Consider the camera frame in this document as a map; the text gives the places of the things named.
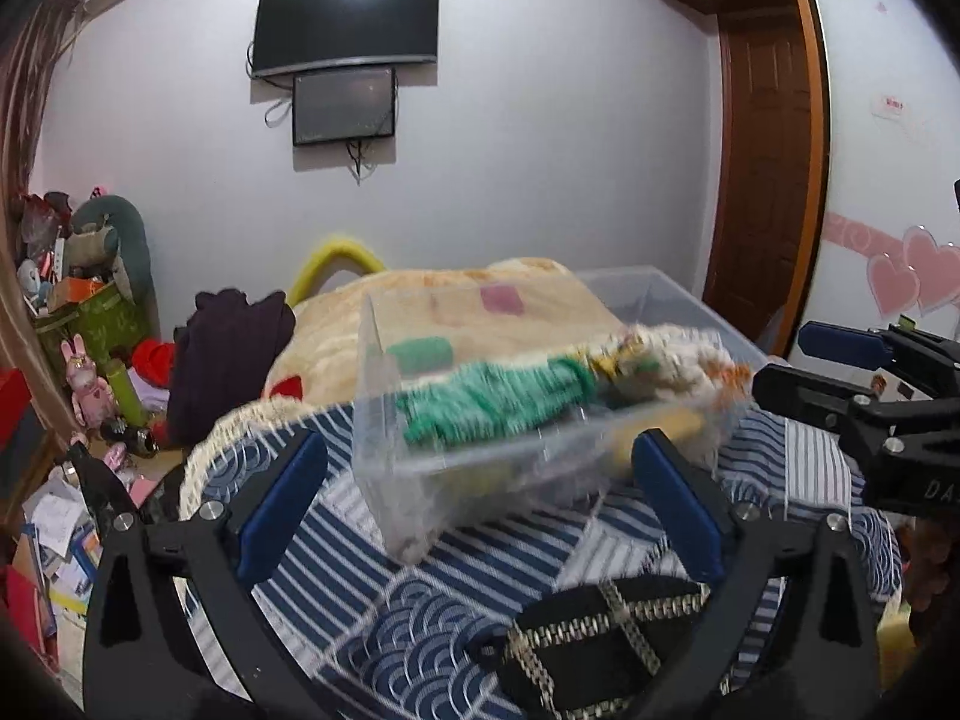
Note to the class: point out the striped brown curtain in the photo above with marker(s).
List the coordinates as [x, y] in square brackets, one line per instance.
[28, 59]

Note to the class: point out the grey green plush toy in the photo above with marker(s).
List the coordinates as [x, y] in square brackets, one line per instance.
[107, 239]

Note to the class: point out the blue white patterned quilt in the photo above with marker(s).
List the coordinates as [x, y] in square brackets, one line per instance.
[386, 640]

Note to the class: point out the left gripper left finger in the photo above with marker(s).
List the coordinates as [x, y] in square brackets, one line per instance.
[266, 512]

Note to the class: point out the small wall monitor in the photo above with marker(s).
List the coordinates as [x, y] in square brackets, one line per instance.
[343, 105]

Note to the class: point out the large wall television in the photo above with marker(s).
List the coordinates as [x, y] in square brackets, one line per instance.
[292, 36]

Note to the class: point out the brown wooden door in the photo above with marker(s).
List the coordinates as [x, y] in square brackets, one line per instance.
[774, 161]

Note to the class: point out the right hand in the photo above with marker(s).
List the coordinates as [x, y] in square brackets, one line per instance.
[930, 578]

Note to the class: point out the dark purple clothes pile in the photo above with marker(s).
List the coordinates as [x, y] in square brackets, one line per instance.
[222, 358]

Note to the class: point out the beige plush blanket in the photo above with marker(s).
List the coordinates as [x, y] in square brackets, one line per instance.
[503, 310]

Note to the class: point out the red cloth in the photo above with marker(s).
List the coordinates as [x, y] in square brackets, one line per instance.
[153, 360]

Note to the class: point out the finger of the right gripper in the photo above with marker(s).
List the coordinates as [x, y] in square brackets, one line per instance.
[802, 396]
[869, 350]

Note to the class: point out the clear plastic storage box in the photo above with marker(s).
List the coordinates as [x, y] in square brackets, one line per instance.
[417, 495]

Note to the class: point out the floral fabric bag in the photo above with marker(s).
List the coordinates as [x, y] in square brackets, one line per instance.
[665, 362]

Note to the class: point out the green cardboard box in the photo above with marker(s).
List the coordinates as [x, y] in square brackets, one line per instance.
[107, 322]

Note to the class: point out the yellow curved pillow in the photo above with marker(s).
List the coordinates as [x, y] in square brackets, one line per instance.
[335, 254]

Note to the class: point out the black bag with chain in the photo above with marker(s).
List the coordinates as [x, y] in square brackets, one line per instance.
[650, 646]

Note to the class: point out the green knitted cloth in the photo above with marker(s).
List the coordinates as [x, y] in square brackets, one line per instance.
[482, 401]

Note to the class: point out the pink rabbit doll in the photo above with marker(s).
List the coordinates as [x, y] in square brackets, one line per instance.
[92, 399]

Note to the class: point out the green bottle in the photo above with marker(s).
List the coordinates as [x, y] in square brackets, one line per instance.
[128, 402]

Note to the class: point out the white wardrobe sliding door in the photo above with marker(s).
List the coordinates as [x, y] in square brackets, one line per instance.
[890, 232]

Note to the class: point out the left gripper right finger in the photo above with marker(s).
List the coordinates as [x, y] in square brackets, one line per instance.
[697, 517]

